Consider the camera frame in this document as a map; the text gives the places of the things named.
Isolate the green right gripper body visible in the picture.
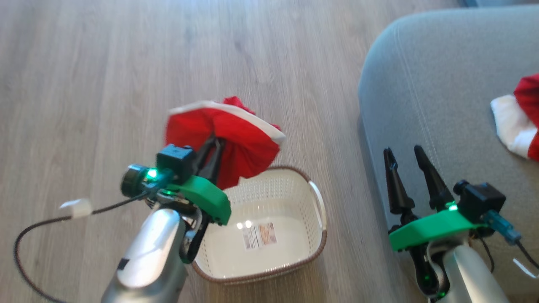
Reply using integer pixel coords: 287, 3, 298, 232
388, 208, 481, 300

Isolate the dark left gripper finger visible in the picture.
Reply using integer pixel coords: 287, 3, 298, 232
205, 139, 227, 186
192, 135, 216, 176

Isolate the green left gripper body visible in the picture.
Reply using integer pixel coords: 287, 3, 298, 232
176, 174, 232, 265

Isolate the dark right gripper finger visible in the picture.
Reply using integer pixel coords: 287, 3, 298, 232
383, 147, 416, 226
414, 145, 456, 212

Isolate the red garment thin white trim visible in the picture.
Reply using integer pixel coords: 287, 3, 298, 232
164, 96, 286, 191

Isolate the red garment wide white cuff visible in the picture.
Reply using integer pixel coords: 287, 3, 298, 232
490, 74, 539, 161

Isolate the grey fabric sofa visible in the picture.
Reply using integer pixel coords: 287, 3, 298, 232
358, 5, 539, 297

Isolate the printed label sticker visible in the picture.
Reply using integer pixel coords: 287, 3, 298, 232
242, 222, 278, 250

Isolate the cream woven plastic laundry basket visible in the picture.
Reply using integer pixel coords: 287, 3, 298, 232
192, 165, 328, 284

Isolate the blue plug right arm cable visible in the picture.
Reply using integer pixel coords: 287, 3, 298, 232
483, 210, 539, 271

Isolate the white cable tag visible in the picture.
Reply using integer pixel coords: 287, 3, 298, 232
59, 198, 93, 219

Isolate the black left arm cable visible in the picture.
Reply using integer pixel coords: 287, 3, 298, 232
14, 190, 157, 303

